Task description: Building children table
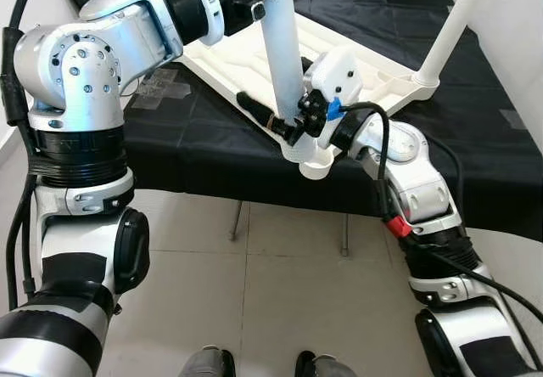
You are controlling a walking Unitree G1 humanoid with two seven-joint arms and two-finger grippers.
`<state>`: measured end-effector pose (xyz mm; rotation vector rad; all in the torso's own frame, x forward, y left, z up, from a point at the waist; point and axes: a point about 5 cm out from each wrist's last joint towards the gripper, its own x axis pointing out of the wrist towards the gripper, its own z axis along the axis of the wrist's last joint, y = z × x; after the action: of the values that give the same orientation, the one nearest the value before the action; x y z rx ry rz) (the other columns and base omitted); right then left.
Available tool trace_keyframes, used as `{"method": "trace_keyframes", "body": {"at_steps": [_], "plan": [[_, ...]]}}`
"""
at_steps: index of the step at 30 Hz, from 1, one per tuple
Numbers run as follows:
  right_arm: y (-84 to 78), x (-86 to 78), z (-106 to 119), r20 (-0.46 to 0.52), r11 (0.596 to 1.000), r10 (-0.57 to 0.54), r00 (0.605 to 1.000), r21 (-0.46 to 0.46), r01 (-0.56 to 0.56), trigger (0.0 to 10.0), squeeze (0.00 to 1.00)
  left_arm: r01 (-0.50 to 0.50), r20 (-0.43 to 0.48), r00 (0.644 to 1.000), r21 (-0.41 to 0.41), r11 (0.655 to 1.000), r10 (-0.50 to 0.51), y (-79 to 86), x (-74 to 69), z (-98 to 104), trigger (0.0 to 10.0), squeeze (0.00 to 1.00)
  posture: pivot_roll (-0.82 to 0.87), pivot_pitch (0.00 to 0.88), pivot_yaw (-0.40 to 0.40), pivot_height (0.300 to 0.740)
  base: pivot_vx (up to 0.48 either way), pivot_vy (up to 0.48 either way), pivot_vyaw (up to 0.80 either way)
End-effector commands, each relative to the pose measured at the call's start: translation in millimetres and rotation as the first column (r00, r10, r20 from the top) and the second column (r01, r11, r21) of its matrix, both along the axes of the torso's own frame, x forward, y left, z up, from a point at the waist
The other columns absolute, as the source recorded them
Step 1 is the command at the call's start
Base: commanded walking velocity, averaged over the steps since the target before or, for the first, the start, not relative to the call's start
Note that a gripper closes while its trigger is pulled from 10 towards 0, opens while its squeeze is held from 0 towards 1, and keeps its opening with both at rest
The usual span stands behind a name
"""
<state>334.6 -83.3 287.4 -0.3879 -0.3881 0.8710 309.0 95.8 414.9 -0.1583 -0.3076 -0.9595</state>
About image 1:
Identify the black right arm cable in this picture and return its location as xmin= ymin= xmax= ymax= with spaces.
xmin=327 ymin=97 xmax=543 ymax=369

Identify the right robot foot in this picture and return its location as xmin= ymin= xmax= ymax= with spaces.
xmin=295 ymin=352 xmax=357 ymax=377

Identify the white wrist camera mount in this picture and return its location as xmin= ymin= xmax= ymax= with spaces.
xmin=301 ymin=46 xmax=361 ymax=153
xmin=174 ymin=0 xmax=228 ymax=47

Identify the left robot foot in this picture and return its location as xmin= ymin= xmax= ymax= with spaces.
xmin=178 ymin=345 xmax=237 ymax=377

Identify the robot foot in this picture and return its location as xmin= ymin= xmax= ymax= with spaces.
xmin=295 ymin=352 xmax=357 ymax=377
xmin=178 ymin=345 xmax=237 ymax=377

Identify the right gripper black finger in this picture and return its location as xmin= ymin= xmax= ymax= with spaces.
xmin=236 ymin=91 xmax=294 ymax=137

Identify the clear tape patch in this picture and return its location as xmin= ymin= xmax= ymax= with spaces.
xmin=132 ymin=67 xmax=193 ymax=111

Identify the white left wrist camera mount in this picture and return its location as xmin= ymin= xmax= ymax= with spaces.
xmin=174 ymin=0 xmax=228 ymax=47

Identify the white plastic table top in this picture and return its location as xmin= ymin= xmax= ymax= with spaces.
xmin=178 ymin=12 xmax=442 ymax=178

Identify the black tablecloth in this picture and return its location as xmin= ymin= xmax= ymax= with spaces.
xmin=119 ymin=0 xmax=543 ymax=242

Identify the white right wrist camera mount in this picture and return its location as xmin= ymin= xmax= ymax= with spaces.
xmin=301 ymin=46 xmax=361 ymax=153

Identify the grey metal table leg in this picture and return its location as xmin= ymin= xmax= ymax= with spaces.
xmin=339 ymin=214 xmax=352 ymax=257
xmin=227 ymin=200 xmax=245 ymax=244

